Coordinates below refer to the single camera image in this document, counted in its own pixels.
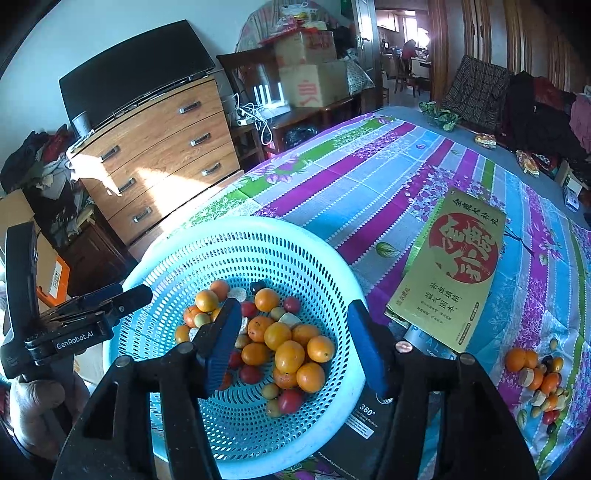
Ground dark plaid coat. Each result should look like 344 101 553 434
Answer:
444 55 513 134

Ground patterned mesh bag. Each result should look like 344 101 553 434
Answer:
344 53 376 95

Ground floral striped bedsheet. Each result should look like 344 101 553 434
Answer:
134 107 591 480

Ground blue and black product box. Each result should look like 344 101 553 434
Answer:
318 323 462 480

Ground white door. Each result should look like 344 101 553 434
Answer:
351 0 384 61

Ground grey cup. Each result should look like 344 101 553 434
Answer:
71 111 95 137

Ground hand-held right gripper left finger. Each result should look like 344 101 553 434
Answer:
52 298 244 480

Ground pile of mixed small fruit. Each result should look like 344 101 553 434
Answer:
505 338 572 437
174 279 336 418

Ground wooden chest of drawers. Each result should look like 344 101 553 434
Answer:
66 76 245 247

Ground yellow and red snack packet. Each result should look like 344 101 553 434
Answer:
516 150 555 178

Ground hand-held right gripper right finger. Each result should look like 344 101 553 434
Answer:
347 299 541 480

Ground pink cloth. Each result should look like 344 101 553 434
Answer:
569 92 591 153

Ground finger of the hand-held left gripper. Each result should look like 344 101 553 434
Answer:
102 284 154 325
76 283 125 309

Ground dark wooden table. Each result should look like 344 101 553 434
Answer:
216 48 365 155

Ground black flat television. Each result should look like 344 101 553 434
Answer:
58 20 218 130

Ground heap of dark clothes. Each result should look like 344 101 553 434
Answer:
0 129 95 241

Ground wooden chair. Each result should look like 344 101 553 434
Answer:
392 60 423 95

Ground dark wooden cabinet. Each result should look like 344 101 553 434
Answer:
60 222 134 296

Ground cardboard box with red print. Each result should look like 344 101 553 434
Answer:
278 61 350 108
274 30 338 66

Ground red plastic bag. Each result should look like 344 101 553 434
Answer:
261 4 324 44

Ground white router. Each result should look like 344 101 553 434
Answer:
249 82 289 112

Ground white cables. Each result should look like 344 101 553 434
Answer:
231 92 273 148

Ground gold flat gift box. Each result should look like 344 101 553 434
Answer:
385 187 507 355

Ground small white carton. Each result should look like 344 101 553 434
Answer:
560 159 586 210

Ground orange and white carton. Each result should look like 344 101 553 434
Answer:
36 256 71 303

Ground person's left hand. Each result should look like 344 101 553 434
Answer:
9 378 71 461

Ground brown wooden wardrobe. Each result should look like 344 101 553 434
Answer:
427 0 591 100

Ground turquoise plastic colander basket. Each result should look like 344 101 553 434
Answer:
102 216 370 479

